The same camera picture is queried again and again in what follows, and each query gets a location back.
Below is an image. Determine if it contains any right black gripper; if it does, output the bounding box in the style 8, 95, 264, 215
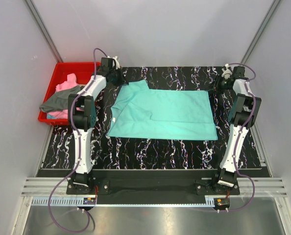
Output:
204, 74, 230, 94

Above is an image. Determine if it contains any teal t shirt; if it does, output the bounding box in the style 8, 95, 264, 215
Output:
107, 80, 218, 141

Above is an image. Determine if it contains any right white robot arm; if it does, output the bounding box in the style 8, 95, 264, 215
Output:
210, 74, 262, 195

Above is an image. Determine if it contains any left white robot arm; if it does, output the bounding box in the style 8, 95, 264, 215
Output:
68, 68, 125, 194

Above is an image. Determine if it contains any red plastic bin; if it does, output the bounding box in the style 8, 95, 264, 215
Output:
38, 62, 94, 126

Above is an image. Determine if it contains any pink t shirt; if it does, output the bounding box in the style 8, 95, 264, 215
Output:
47, 73, 78, 119

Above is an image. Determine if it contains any grey t shirt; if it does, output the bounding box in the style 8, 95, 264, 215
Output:
39, 85, 84, 113

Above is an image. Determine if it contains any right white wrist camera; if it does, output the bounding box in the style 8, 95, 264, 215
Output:
221, 64, 245, 80

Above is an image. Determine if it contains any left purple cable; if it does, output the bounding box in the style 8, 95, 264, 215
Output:
47, 48, 112, 233

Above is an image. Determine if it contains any right aluminium corner post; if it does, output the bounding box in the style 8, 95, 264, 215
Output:
241, 0, 283, 73

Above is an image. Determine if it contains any aluminium corner post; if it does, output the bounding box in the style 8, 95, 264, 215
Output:
23, 0, 63, 63
241, 0, 283, 73

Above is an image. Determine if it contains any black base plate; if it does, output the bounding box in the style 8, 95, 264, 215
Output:
36, 168, 270, 205

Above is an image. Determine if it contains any white slotted cable duct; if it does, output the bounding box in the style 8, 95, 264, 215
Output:
31, 197, 231, 208

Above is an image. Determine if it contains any left aluminium corner post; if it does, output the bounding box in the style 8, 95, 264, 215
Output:
23, 0, 63, 63

